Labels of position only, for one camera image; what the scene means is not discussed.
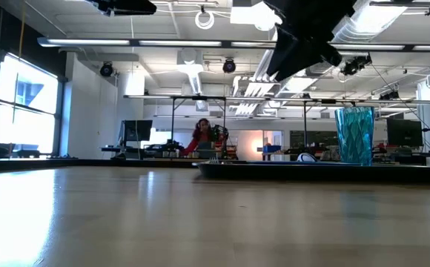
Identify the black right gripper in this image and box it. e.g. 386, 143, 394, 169
263, 0, 357, 82

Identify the dark green tray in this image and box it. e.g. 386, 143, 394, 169
192, 159, 430, 184

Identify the long ceiling light bar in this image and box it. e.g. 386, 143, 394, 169
36, 36, 277, 50

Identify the teal ribbed glass cup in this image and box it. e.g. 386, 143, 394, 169
334, 106, 376, 167

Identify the black computer monitor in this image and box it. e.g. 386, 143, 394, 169
386, 118, 424, 148
119, 119, 154, 150

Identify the person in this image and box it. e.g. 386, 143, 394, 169
179, 118, 216, 158

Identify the round black ceiling fixture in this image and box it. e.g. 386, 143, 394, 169
222, 58, 237, 74
99, 62, 114, 78

